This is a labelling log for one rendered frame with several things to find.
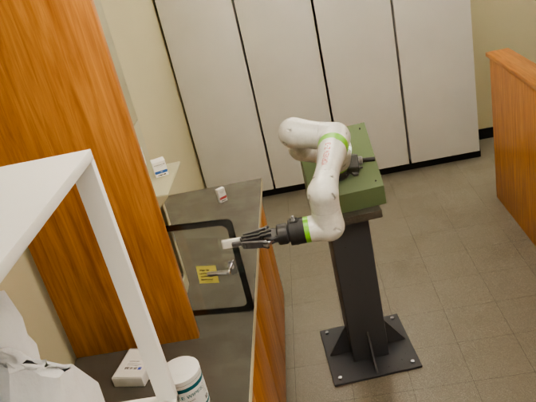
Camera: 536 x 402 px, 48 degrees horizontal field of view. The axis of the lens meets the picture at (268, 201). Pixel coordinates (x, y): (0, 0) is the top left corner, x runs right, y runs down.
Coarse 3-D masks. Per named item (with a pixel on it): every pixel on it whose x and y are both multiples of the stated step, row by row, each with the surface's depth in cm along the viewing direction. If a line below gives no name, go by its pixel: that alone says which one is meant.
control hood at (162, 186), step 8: (152, 168) 239; (168, 168) 235; (176, 168) 234; (152, 176) 231; (168, 176) 227; (152, 184) 223; (160, 184) 222; (168, 184) 220; (160, 192) 215; (168, 192) 214; (160, 200) 213
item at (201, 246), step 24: (192, 240) 218; (216, 240) 216; (192, 264) 223; (216, 264) 221; (240, 264) 219; (192, 288) 228; (216, 288) 226; (240, 288) 224; (216, 312) 231; (240, 312) 229
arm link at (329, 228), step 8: (312, 216) 206; (320, 216) 202; (328, 216) 201; (336, 216) 203; (304, 224) 206; (312, 224) 205; (320, 224) 204; (328, 224) 203; (336, 224) 204; (344, 224) 207; (312, 232) 205; (320, 232) 205; (328, 232) 204; (336, 232) 205; (312, 240) 207; (320, 240) 208; (328, 240) 207
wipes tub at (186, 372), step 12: (180, 360) 195; (192, 360) 194; (180, 372) 189; (192, 372) 188; (180, 384) 186; (192, 384) 188; (204, 384) 194; (180, 396) 188; (192, 396) 189; (204, 396) 193
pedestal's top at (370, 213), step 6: (360, 210) 294; (366, 210) 293; (372, 210) 292; (378, 210) 290; (348, 216) 291; (354, 216) 290; (360, 216) 290; (366, 216) 291; (372, 216) 291; (378, 216) 291; (348, 222) 291; (354, 222) 291; (360, 222) 292
